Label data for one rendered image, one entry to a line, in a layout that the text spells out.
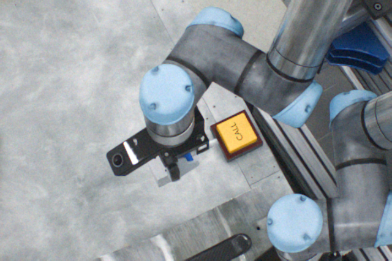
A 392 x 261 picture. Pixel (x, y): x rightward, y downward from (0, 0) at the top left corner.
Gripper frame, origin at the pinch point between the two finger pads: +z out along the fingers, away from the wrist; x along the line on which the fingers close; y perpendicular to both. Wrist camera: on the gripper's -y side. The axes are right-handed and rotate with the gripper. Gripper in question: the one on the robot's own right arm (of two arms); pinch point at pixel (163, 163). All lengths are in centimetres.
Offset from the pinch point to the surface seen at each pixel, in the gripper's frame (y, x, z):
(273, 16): 61, 55, 95
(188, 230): -1.1, -11.7, 6.6
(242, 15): 52, 60, 95
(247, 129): 18.4, 2.0, 11.4
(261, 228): 11.4, -17.2, 8.7
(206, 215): 3.2, -10.7, 6.4
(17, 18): -14, 48, 15
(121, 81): 0.8, 23.7, 15.0
